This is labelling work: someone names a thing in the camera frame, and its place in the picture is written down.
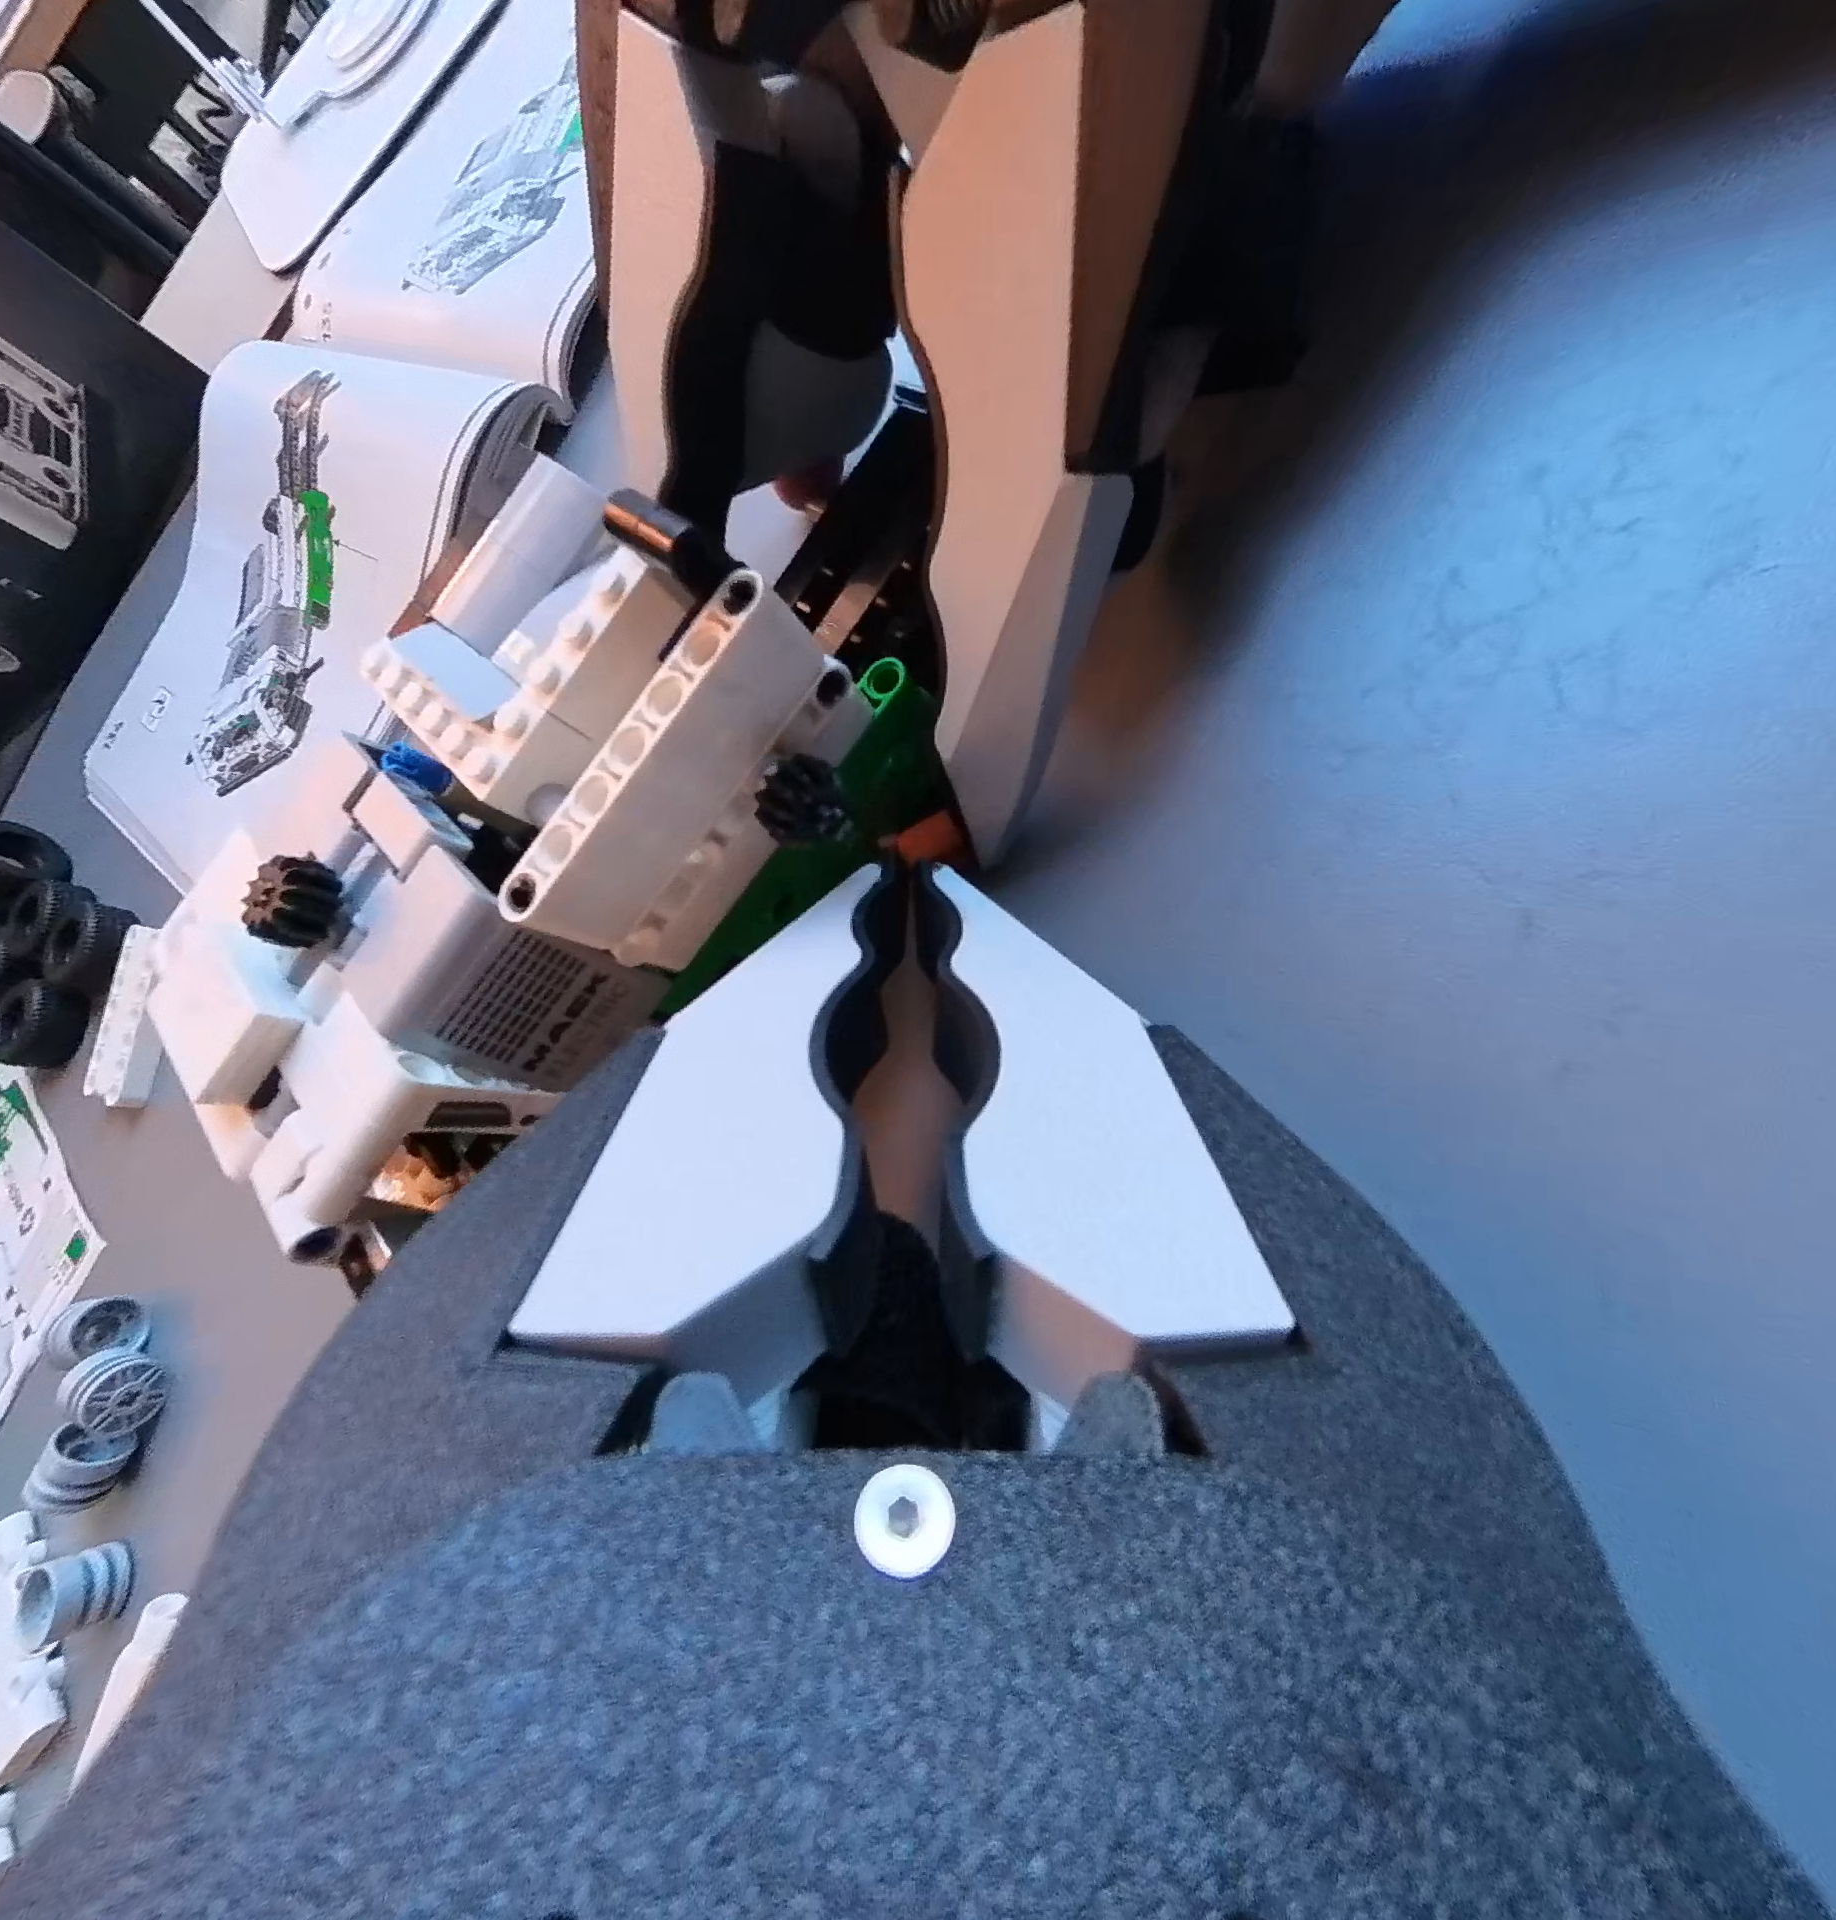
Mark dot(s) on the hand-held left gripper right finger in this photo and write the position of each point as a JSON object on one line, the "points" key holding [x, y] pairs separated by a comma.
{"points": [[1122, 1186]]}

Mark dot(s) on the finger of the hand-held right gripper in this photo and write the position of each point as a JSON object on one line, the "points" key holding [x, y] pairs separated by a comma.
{"points": [[1007, 450], [652, 271]]}

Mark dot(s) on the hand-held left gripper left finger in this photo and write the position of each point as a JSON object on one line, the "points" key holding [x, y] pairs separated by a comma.
{"points": [[679, 1186]]}

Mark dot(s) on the small orange lego piece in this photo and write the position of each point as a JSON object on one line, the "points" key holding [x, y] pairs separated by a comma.
{"points": [[919, 840]]}

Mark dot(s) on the partly built lego truck model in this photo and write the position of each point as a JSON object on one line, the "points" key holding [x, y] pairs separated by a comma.
{"points": [[664, 781]]}

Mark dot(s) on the open lego instruction booklet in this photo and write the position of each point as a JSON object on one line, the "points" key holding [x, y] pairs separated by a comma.
{"points": [[258, 495]]}

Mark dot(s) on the white long lego brick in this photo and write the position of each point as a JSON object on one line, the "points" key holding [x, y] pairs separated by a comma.
{"points": [[123, 1020]]}

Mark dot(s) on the grey lego wheel hub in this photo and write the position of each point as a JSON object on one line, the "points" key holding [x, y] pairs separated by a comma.
{"points": [[121, 1390], [86, 1586], [102, 1326], [86, 1465]]}

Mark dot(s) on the black lego box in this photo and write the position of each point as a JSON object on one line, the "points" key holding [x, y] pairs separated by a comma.
{"points": [[49, 495]]}

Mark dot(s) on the lego sticker sheet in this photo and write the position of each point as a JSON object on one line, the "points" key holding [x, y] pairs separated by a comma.
{"points": [[4, 1245]]}

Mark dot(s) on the white curved lego panel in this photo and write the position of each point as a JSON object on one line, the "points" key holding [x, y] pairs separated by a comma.
{"points": [[131, 1672]]}

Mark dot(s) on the white lego connector piece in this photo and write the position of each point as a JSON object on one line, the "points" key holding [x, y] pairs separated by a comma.
{"points": [[11, 1627]]}

